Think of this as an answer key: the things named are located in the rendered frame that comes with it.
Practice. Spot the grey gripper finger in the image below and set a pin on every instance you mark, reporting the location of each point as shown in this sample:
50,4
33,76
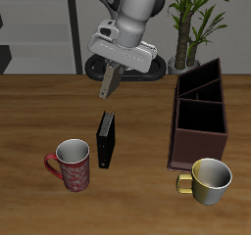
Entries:
121,69
109,63

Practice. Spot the grey shelf unit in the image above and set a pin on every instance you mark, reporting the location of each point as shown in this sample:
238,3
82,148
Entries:
36,26

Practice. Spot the dark brown desk caddy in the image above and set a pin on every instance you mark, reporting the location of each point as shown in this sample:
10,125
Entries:
197,147

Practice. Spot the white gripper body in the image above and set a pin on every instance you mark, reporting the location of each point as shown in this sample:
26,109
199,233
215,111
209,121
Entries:
130,56

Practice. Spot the red patterned mug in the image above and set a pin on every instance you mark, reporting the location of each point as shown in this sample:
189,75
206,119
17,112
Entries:
75,172

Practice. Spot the green pot plant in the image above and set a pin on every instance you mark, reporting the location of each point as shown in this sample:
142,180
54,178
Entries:
183,43

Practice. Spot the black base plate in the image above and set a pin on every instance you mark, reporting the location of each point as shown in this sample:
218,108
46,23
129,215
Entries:
158,70

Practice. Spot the yellow and white mug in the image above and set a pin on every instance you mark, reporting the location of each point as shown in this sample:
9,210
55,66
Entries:
209,188

